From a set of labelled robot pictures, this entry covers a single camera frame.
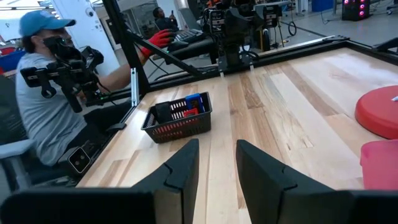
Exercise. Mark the black square camera box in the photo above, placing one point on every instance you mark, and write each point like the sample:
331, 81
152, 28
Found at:
80, 159

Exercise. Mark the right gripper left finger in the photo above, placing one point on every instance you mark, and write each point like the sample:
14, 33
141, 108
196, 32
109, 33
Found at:
93, 205

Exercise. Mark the silver frame bracket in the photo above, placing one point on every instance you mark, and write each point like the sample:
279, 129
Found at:
134, 87

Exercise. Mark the black desk surface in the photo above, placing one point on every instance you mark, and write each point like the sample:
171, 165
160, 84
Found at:
192, 49

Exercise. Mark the person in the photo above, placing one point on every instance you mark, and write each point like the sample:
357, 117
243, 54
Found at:
163, 20
46, 118

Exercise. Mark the pink translucent bin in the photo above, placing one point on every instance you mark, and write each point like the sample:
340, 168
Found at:
381, 165

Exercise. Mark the computer tower with pink lights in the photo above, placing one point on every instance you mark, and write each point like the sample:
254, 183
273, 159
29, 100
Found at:
356, 9

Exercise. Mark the black rectangular box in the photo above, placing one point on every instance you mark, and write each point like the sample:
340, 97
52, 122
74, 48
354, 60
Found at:
163, 112

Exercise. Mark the red desk lamp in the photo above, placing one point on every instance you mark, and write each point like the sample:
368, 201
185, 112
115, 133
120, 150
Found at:
379, 112

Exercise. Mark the grey chair armrest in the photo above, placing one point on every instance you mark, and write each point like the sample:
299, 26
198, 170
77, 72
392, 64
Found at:
15, 149

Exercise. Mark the black aluminium table frame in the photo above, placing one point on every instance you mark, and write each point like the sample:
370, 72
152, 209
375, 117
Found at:
124, 37

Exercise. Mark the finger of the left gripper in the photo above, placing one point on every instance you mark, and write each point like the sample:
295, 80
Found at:
216, 21
271, 15

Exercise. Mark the black mesh basket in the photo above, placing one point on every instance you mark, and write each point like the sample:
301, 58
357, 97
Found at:
175, 130

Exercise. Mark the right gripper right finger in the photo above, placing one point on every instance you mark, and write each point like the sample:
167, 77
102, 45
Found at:
280, 202

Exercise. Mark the red pocket calculator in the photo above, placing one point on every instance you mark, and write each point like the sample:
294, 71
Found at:
191, 112

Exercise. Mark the blue pocket calculator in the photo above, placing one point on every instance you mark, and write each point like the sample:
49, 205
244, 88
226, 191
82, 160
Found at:
195, 102

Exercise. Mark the person's hand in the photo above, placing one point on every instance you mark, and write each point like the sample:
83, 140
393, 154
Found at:
160, 39

